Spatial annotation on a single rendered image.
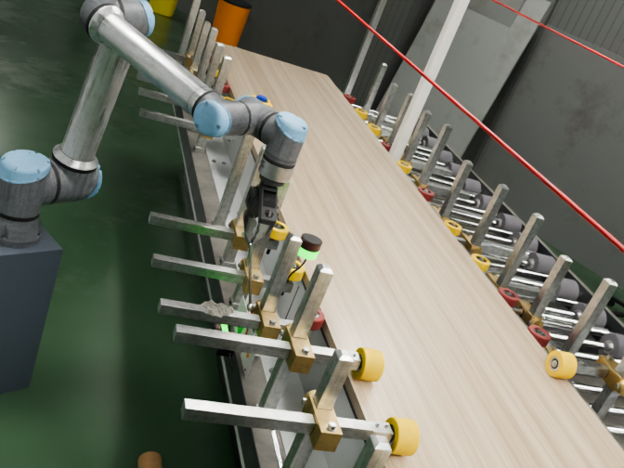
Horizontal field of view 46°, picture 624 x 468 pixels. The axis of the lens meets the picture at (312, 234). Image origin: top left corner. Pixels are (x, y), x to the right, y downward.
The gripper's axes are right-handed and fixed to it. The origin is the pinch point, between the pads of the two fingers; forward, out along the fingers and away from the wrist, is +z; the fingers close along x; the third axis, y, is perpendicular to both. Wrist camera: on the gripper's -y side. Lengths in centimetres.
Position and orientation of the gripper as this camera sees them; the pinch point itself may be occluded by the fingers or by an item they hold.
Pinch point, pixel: (251, 242)
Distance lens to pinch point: 205.4
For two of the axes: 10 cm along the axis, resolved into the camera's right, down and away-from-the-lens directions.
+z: -3.5, 8.4, 4.1
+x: -9.1, -2.0, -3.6
